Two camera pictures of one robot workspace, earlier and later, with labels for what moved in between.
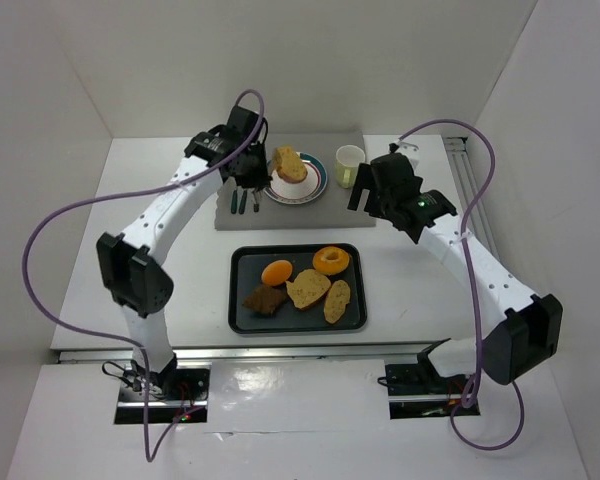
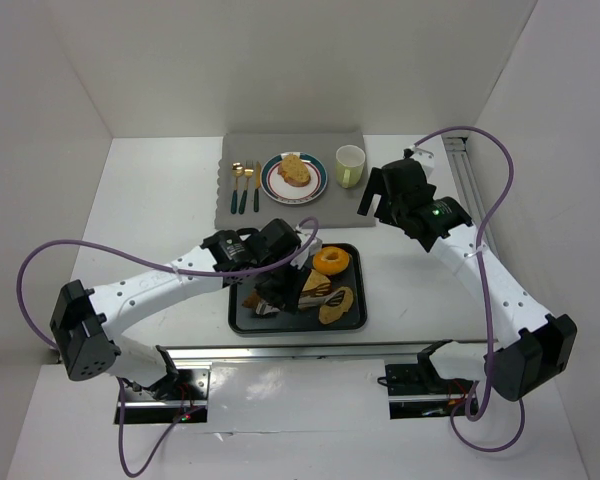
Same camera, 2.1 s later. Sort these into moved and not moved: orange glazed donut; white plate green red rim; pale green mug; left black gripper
Moved: left black gripper
Not moved: pale green mug; orange glazed donut; white plate green red rim
